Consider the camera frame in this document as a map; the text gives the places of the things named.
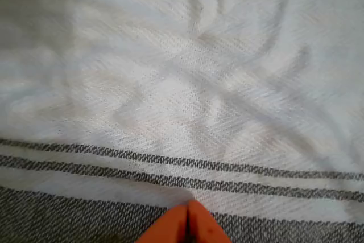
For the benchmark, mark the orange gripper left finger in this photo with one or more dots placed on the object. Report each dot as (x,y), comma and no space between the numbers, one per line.
(173,226)

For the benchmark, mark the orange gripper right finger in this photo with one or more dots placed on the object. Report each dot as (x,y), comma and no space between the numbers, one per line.
(206,227)

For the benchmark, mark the white striped towel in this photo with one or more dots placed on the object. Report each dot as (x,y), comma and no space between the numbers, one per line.
(182,83)

